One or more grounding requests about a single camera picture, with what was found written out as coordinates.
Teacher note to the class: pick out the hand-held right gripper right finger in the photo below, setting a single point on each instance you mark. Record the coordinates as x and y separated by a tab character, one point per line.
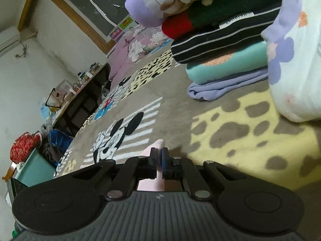
165	162

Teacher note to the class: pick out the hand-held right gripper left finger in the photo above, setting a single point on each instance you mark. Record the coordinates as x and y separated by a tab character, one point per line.
153	163

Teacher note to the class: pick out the pink printed garment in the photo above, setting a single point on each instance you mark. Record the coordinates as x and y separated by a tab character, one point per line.
148	183

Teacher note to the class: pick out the cartoon printed blanket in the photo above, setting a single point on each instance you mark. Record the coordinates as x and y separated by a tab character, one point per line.
225	135

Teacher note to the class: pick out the folded lavender garment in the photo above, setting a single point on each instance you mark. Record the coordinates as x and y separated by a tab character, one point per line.
213	90

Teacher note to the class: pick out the blue bag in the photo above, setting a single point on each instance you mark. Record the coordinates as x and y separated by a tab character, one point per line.
60	140

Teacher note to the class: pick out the dark cluttered desk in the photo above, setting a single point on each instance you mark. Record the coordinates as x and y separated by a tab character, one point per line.
80	98

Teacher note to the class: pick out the folded teal garment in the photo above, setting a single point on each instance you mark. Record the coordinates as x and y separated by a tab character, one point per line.
225	67

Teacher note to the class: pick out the teal storage box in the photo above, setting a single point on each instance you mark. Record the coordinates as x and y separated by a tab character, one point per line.
37	168

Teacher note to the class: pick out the purple floral quilt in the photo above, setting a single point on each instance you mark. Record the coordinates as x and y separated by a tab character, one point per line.
135	47

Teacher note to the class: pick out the black desk lamp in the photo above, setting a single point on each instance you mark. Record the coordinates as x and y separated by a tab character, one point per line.
52	98

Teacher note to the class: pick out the folded black striped garment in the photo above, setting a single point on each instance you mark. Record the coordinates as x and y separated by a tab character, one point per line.
213	45

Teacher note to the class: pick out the red patterned cloth bundle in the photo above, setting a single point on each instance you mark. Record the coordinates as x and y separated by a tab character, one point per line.
23	146

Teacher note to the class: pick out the colourful alphabet foam mat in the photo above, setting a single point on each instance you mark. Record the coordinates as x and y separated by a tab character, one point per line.
120	30

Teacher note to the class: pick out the folded red green sweater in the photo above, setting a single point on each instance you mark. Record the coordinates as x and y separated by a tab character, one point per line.
225	12

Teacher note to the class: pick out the white floral fleece pajama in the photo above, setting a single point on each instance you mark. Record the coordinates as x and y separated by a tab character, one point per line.
296	67

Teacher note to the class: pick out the wooden framed window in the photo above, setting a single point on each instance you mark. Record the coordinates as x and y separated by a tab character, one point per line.
100	2

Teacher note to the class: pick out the white air conditioner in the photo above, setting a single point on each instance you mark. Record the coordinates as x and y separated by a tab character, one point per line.
7	41

